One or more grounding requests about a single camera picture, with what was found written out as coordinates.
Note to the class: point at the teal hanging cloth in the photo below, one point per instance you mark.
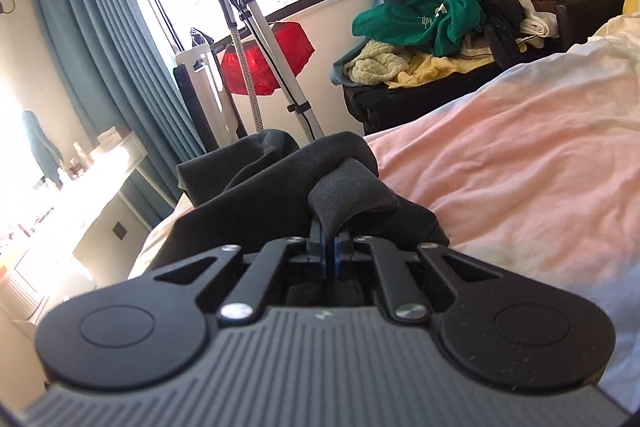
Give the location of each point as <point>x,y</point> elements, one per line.
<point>40,147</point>

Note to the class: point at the black garment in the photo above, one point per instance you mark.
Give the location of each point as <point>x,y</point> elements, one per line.
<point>502,27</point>

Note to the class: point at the group of cosmetic bottles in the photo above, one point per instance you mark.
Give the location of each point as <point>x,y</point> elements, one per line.
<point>75,159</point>

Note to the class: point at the pastel duvet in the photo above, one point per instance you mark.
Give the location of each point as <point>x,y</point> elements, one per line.
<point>500,157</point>

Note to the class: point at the black armchair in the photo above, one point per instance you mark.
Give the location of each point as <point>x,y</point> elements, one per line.
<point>585,7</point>

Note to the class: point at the cream fluffy towel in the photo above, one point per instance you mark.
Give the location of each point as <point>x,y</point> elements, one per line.
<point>375,63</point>

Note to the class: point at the red cloth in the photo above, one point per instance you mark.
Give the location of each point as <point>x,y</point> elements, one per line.
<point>270,62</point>

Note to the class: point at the white garment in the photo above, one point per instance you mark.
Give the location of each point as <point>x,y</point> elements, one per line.
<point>537,19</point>

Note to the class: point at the white appliance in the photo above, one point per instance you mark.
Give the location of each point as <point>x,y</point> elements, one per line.
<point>210,77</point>

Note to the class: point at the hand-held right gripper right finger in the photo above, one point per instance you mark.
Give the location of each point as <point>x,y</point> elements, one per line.
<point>339,257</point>

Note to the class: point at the white dressing table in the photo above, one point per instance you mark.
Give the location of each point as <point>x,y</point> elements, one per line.
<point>90,207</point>

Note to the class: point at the yellow towel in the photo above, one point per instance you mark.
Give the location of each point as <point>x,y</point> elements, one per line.
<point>440,67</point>

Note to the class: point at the dark grey garment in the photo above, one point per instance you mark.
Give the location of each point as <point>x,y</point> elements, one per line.
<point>280,177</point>

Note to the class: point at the white radiator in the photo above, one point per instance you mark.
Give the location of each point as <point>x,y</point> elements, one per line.
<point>22,289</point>

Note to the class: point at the green garment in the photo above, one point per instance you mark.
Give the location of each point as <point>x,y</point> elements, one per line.
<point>400,24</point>

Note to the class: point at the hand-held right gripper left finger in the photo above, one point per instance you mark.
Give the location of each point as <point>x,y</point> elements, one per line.
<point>325,257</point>

